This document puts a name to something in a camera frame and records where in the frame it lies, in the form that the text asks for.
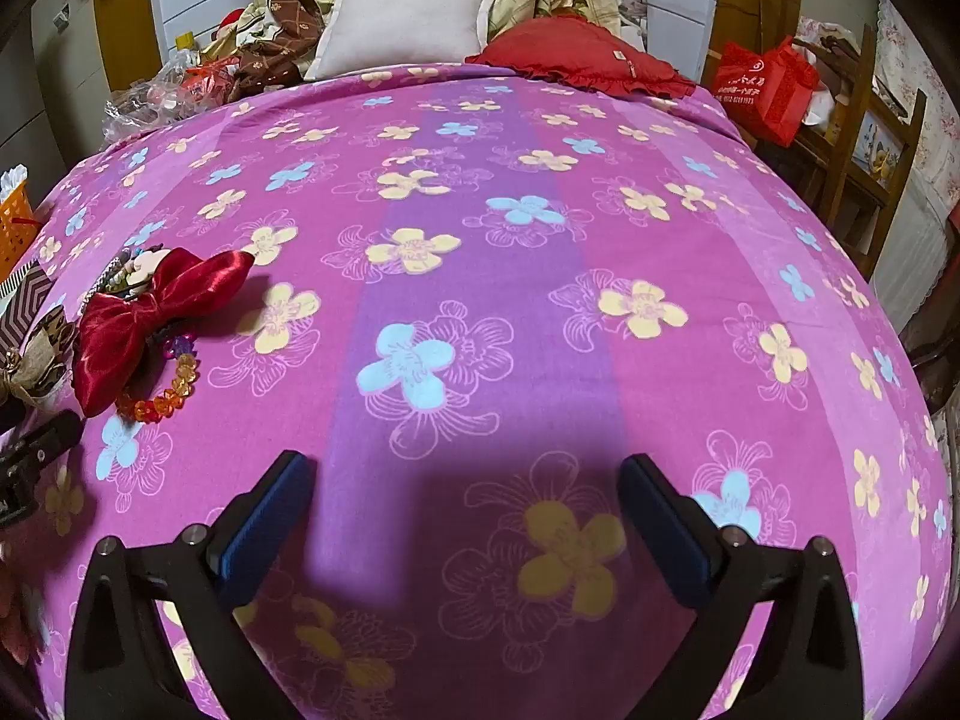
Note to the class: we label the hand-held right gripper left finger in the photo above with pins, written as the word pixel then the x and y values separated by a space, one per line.
pixel 259 532

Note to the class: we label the red blue decorated charm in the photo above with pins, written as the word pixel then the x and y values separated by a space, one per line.
pixel 150 315

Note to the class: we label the clear plastic bags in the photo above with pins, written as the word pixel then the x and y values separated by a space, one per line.
pixel 150 97

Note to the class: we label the white pillow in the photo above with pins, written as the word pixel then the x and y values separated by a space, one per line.
pixel 405 22

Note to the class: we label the red shopping bag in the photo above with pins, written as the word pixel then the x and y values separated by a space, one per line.
pixel 757 90

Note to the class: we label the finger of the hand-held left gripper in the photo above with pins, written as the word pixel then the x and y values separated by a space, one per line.
pixel 49 435

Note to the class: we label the red ruffled pillow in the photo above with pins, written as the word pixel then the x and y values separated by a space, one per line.
pixel 577 52

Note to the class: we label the brown checked quilt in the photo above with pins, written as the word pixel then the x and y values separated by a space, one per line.
pixel 277 37

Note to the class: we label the floral curtain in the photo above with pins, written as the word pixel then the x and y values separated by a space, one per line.
pixel 919 75

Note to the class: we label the wooden chair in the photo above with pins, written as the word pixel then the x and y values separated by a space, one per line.
pixel 851 165

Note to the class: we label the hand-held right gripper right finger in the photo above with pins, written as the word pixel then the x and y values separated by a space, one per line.
pixel 671 532

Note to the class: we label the orange plastic basket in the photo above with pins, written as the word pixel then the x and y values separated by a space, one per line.
pixel 15 229

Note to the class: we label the doll with red hat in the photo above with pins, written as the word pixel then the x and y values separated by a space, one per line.
pixel 229 21

